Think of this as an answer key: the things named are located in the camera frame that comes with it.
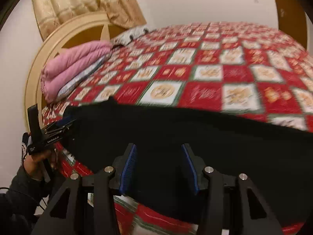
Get black pants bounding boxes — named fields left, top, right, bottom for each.
left=62, top=98, right=312, bottom=234

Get left forearm dark sleeve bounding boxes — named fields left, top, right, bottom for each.
left=1, top=166, right=51, bottom=234

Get person's left hand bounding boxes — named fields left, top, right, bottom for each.
left=23, top=150, right=57, bottom=180

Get grey white patterned pillow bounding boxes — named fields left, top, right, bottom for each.
left=54, top=52, right=112, bottom=102

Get pink folded blanket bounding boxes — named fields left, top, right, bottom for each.
left=40, top=40, right=112, bottom=103

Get red patchwork bedspread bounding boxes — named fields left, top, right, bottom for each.
left=41, top=21, right=313, bottom=235

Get cream wooden headboard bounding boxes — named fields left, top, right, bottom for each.
left=24, top=12, right=126, bottom=128

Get white black patterned pillow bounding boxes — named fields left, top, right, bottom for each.
left=110, top=25, right=151, bottom=46

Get beige patterned curtain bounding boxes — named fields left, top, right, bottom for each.
left=32, top=0, right=146, bottom=40

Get brown wooden door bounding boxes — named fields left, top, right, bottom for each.
left=275, top=0, right=308, bottom=49

